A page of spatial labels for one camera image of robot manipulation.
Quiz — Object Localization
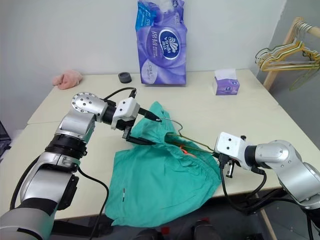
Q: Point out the wooden table leg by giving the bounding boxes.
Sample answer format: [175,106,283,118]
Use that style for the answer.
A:
[259,207,276,240]

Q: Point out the thin wire clothes hanger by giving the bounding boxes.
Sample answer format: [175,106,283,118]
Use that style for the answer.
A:
[159,116,217,154]

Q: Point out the black round puck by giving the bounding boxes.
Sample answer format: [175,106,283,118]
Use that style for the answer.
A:
[117,71,133,85]

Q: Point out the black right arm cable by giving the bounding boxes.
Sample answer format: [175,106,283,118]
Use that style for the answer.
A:
[219,159,312,216]

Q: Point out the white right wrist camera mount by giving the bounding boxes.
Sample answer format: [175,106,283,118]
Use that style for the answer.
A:
[214,131,248,161]

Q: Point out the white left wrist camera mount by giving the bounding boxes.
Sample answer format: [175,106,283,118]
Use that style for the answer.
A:
[111,97,141,130]

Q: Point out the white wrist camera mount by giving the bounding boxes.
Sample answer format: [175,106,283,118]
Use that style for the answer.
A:
[111,97,141,130]
[214,131,248,161]

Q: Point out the pink fluffy cloth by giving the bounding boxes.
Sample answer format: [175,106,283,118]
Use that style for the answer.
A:
[51,69,84,91]

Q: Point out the green shorts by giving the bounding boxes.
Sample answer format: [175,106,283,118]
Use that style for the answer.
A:
[104,100,222,229]

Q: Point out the small purple tissue pack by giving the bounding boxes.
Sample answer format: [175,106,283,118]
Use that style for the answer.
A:
[213,68,242,97]

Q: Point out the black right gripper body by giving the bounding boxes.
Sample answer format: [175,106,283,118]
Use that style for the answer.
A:
[219,153,237,179]

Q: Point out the grey laptop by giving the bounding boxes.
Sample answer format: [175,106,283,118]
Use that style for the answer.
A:
[0,119,12,151]

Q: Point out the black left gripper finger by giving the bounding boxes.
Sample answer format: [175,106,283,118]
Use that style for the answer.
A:
[121,125,158,147]
[138,107,163,124]

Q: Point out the dark rounded shape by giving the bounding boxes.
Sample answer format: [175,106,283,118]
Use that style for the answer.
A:
[190,218,214,240]

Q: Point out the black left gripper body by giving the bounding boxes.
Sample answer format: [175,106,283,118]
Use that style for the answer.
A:
[116,112,140,131]

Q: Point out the purple tissue multipack bag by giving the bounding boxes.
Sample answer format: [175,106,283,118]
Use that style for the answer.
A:
[135,0,188,87]

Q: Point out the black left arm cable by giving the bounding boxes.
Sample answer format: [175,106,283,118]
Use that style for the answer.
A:
[76,86,138,240]

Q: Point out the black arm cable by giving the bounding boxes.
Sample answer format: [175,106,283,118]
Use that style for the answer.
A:
[219,159,312,216]
[76,86,138,240]

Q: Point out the wooden clothes rack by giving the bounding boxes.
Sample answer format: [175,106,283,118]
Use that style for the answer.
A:
[263,16,320,91]

